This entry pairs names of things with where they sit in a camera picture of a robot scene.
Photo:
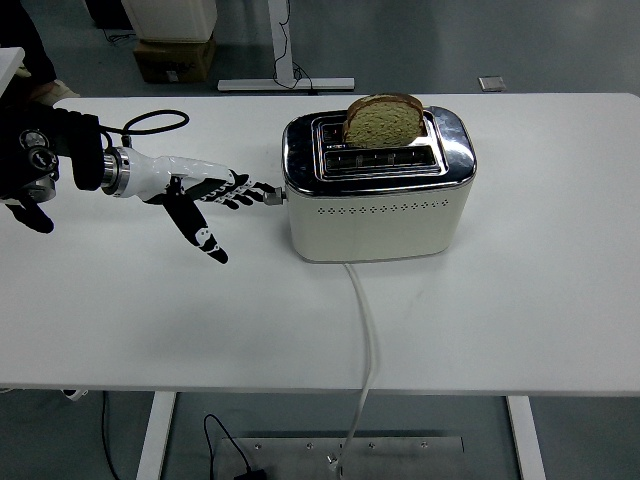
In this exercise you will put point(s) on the cream chrome two-slot toaster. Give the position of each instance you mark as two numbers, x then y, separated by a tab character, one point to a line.
370	230

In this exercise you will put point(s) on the black bulky object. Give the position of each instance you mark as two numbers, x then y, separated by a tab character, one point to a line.
107	12

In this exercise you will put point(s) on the white desk leg with foot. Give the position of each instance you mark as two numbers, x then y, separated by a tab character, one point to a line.
282	50

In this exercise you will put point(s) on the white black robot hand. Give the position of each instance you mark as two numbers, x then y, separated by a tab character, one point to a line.
150	175

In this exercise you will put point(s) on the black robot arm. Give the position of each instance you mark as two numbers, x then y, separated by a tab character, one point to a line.
75	145

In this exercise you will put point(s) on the white side table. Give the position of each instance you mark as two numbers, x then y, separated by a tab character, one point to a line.
9	62

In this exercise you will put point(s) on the brown cardboard box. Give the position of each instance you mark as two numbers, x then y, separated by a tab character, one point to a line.
175	60

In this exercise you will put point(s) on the white box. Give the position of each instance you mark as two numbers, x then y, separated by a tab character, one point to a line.
170	17

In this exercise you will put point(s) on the small white black part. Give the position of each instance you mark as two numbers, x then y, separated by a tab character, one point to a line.
75	395

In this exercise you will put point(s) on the grey metal plate with screws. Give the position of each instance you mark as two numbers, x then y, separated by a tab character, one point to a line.
290	455

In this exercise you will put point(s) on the grey floor socket plate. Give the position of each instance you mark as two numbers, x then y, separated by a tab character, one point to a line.
491	83

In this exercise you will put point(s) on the white table leg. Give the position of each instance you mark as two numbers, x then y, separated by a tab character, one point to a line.
156	435
526	440

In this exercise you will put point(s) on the person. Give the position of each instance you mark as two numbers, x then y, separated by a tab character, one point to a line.
20	30

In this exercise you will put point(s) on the brown bread slice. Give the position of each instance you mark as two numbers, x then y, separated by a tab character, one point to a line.
382	125

